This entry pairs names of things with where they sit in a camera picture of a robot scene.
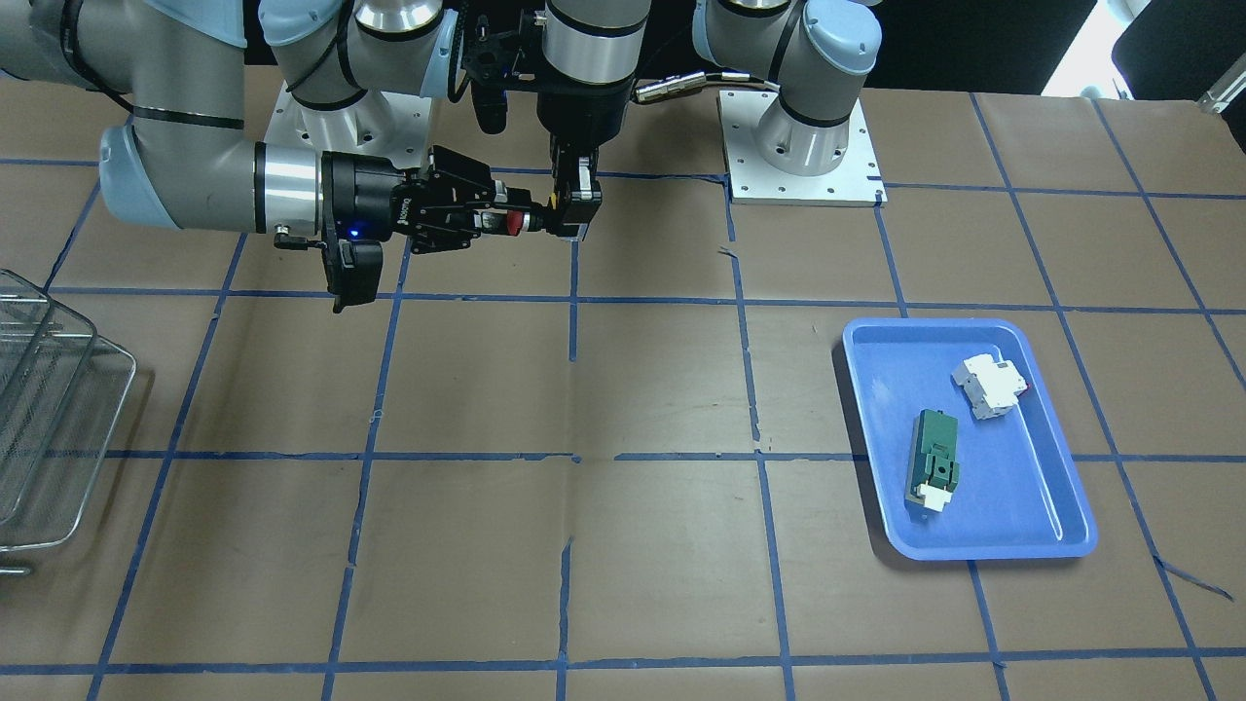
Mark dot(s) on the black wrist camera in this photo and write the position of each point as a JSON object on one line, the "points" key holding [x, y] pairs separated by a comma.
{"points": [[496, 63], [352, 269]]}

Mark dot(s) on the green relay module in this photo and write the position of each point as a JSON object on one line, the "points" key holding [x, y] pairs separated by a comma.
{"points": [[934, 472]]}

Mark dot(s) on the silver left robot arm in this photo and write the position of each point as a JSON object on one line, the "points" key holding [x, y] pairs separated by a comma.
{"points": [[586, 63]]}

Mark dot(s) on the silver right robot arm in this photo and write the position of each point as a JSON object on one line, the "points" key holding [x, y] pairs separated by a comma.
{"points": [[183, 161]]}

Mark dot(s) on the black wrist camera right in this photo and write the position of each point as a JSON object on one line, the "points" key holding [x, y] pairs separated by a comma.
{"points": [[352, 269]]}

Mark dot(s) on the white circuit breaker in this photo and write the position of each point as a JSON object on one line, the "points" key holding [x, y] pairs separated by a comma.
{"points": [[991, 385]]}

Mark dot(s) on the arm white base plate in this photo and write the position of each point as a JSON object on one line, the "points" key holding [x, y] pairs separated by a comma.
{"points": [[395, 126], [774, 160]]}

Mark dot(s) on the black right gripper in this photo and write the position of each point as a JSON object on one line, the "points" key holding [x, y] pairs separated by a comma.
{"points": [[358, 196]]}

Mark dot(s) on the blue plastic tray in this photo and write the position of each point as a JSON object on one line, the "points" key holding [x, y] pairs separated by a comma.
{"points": [[1020, 496]]}

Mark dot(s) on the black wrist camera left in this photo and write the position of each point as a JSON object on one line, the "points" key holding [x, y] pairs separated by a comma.
{"points": [[496, 63]]}

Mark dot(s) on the red emergency stop button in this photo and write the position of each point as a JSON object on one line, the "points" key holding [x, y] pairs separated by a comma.
{"points": [[545, 218]]}

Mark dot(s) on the wire mesh shelf basket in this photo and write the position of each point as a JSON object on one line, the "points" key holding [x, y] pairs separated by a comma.
{"points": [[63, 386]]}

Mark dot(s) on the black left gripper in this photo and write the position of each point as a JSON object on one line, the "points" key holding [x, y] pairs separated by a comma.
{"points": [[580, 113]]}

